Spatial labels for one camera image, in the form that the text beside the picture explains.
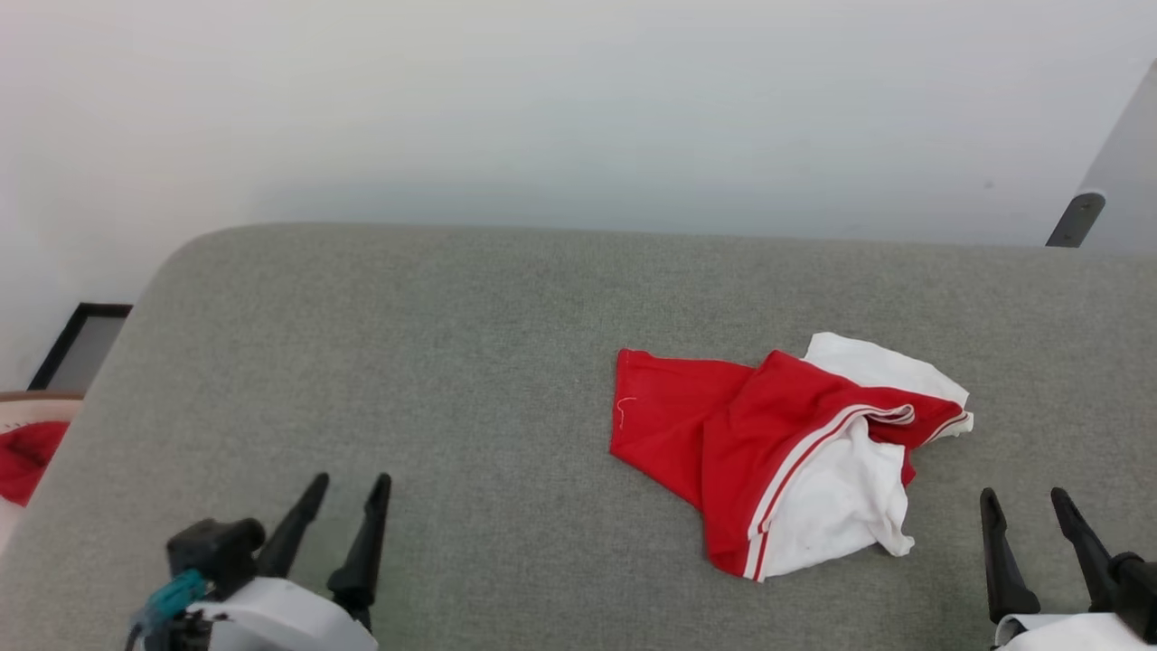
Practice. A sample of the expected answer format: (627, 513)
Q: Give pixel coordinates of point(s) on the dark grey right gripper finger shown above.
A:
(1085, 542)
(1003, 570)

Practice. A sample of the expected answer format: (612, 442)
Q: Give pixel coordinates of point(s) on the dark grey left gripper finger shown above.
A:
(303, 529)
(369, 542)

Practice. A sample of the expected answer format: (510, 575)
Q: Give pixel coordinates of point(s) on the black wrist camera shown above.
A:
(1137, 588)
(217, 547)

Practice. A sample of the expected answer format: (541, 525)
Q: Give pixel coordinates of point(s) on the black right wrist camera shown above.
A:
(1137, 588)

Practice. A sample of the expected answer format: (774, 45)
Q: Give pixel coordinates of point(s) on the red cloth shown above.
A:
(27, 457)

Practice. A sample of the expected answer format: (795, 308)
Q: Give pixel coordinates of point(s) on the white laundry basket wooden rim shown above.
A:
(27, 409)

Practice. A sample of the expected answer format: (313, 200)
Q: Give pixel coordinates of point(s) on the red and white jersey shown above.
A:
(669, 416)

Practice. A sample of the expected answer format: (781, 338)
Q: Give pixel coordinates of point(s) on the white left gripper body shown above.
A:
(280, 619)

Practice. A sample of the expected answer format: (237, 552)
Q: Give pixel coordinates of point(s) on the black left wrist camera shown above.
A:
(217, 547)

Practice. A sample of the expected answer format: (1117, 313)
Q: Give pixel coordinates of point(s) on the black framed panel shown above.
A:
(86, 348)

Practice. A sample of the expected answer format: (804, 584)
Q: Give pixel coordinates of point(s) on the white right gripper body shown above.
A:
(1067, 635)

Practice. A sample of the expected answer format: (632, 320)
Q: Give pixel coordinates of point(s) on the dark grey metal bracket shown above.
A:
(1076, 220)

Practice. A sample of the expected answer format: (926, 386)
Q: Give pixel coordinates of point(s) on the light grey slanted panel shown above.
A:
(1130, 172)

